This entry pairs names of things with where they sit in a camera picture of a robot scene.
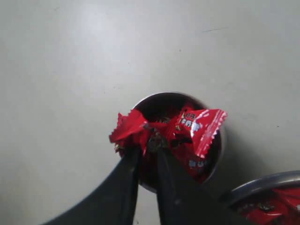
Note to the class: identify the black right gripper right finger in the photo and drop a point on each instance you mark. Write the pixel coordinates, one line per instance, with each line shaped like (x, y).
(181, 201)

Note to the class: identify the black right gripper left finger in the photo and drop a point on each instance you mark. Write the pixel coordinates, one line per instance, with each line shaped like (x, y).
(113, 202)

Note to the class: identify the red candy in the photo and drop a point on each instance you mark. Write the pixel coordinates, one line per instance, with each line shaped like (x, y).
(200, 126)
(197, 167)

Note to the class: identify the red candy later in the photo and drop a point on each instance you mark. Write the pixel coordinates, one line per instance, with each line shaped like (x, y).
(133, 130)

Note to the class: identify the stainless steel bowl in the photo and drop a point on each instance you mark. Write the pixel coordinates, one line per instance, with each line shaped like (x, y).
(269, 200)

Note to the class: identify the stainless steel cup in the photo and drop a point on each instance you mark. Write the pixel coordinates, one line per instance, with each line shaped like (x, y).
(165, 107)

